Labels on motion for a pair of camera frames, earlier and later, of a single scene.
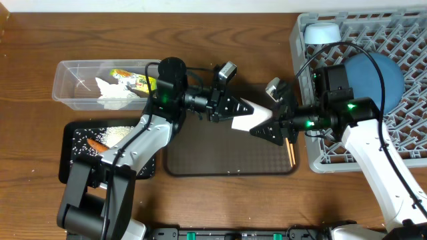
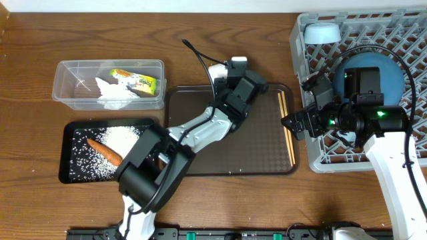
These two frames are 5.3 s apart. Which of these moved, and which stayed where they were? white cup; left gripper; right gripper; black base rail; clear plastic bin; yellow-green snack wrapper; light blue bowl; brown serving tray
Moved: white cup; left gripper; right gripper
Stayed: black base rail; yellow-green snack wrapper; light blue bowl; brown serving tray; clear plastic bin
